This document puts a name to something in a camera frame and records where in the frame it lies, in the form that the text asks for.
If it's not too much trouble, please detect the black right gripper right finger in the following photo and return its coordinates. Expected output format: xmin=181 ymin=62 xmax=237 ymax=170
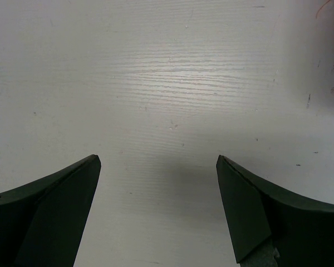
xmin=216 ymin=155 xmax=334 ymax=266

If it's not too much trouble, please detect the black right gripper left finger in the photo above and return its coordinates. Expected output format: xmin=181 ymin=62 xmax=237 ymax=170
xmin=0 ymin=155 xmax=101 ymax=266

